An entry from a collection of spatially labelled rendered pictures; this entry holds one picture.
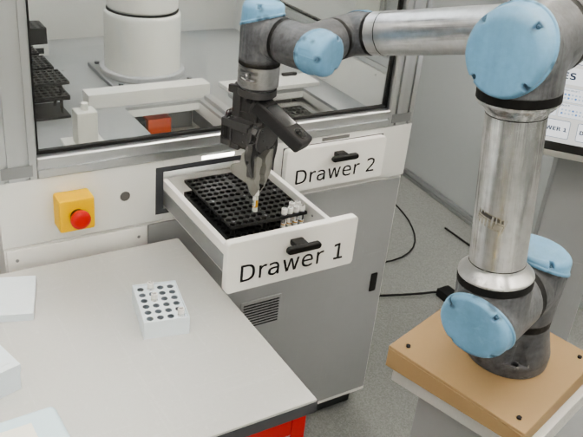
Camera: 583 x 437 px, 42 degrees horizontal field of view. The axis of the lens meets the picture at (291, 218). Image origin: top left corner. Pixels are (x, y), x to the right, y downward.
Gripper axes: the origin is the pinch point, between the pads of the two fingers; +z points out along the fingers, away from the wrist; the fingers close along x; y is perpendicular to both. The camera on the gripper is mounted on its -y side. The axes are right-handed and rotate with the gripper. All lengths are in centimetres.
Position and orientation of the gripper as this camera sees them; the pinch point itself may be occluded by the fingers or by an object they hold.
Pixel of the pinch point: (258, 189)
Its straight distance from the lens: 147.2
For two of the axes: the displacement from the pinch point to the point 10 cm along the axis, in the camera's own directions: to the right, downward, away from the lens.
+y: -8.5, -3.2, 4.1
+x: -5.1, 3.7, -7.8
